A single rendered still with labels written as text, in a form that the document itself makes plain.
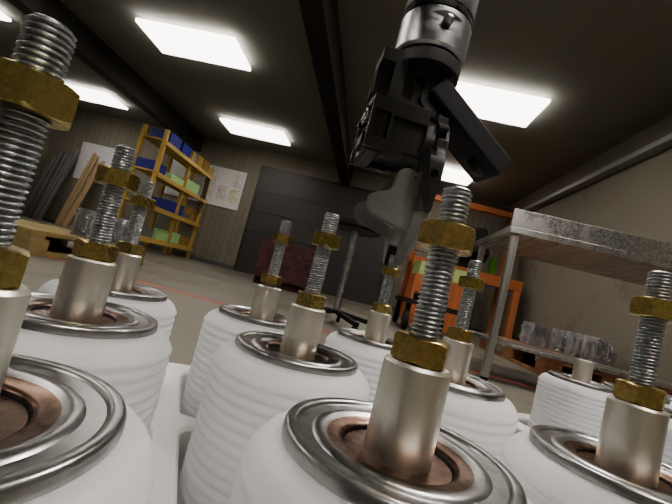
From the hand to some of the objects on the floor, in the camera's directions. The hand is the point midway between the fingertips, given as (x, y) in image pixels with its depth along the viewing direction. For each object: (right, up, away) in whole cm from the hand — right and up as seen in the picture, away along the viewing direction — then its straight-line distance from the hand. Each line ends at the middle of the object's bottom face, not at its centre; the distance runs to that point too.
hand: (401, 253), depth 39 cm
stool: (-9, -51, +227) cm, 233 cm away
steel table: (+147, -87, +174) cm, 244 cm away
